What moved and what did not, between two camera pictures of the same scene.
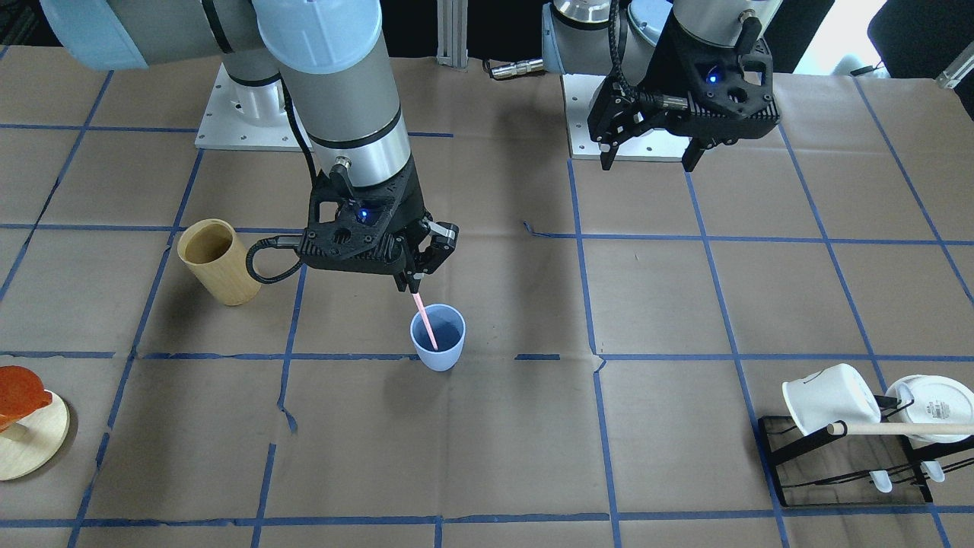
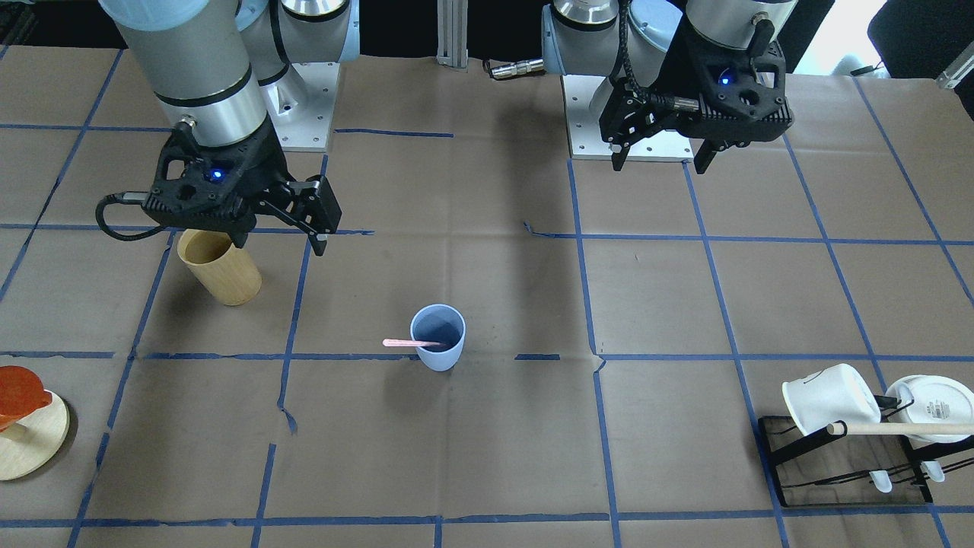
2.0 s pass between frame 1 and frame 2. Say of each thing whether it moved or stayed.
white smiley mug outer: stayed
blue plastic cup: stayed
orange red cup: stayed
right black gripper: moved
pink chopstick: moved
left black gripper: stayed
